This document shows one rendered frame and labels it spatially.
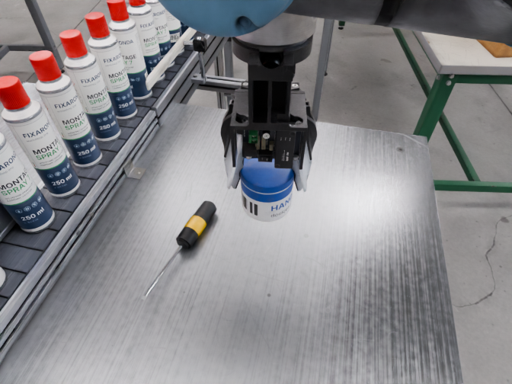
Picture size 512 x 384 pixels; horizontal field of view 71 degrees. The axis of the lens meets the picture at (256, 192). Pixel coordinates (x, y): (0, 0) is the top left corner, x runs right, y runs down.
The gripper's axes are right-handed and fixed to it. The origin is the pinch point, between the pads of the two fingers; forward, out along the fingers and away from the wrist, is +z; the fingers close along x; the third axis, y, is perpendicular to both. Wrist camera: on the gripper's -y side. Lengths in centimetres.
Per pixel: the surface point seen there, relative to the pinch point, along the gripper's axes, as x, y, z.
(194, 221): -11.9, -3.3, 14.0
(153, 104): -26.0, -34.3, 11.9
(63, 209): -33.4, -3.2, 11.8
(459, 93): 128, -187, 99
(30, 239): -36.1, 3.0, 11.9
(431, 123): 60, -78, 46
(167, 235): -16.9, -2.3, 16.8
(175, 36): -25, -57, 6
